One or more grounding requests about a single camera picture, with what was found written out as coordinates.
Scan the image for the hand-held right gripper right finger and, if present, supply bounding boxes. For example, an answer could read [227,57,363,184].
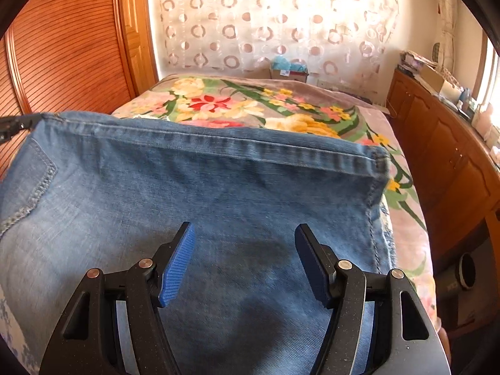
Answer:
[295,222,446,375]

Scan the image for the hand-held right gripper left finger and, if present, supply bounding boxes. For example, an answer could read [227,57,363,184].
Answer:
[39,221,196,375]

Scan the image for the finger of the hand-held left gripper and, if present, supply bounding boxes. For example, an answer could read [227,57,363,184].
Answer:
[0,114,42,141]

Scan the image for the blue denim pants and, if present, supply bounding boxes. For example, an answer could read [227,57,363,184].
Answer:
[0,111,395,375]

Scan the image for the brown slatted wooden wardrobe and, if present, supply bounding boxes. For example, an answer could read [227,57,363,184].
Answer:
[0,0,159,180]

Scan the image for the long wooden cabinet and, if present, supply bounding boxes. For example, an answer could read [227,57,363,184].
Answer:
[387,68,500,243]

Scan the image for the colourful flower blanket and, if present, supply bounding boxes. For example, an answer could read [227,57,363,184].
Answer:
[111,74,438,321]

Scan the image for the blue floral bed sheet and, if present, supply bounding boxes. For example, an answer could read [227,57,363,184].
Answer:
[0,281,40,375]

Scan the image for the cardboard box with blue tissue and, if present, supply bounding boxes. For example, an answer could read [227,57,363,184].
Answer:
[269,55,309,83]

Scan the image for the open cardboard box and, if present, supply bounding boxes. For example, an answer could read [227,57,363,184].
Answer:
[418,64,447,95]

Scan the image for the sheer circle-pattern curtain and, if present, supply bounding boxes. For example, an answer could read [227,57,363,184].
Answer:
[156,0,401,83]

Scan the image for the bright window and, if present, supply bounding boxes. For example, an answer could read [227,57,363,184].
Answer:
[474,31,500,126]

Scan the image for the beige window curtain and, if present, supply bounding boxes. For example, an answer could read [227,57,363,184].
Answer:
[433,0,458,71]

